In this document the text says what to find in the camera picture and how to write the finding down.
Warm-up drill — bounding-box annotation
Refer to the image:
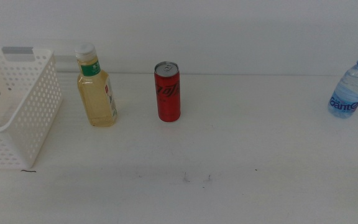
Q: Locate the red cola can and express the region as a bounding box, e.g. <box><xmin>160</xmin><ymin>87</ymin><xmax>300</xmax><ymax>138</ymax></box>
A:
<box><xmin>154</xmin><ymin>60</ymin><xmax>181</xmax><ymax>123</ymax></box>

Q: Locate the clear water bottle blue cap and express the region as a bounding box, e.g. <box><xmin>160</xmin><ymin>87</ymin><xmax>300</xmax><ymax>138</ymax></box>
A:
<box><xmin>327</xmin><ymin>55</ymin><xmax>358</xmax><ymax>119</ymax></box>

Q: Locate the yellow tea bottle white cap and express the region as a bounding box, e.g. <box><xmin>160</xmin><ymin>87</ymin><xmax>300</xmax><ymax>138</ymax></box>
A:
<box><xmin>74</xmin><ymin>42</ymin><xmax>119</xmax><ymax>128</ymax></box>

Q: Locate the white perforated plastic basket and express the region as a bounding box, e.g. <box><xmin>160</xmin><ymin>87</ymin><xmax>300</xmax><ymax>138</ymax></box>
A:
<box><xmin>0</xmin><ymin>46</ymin><xmax>63</xmax><ymax>170</ymax></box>

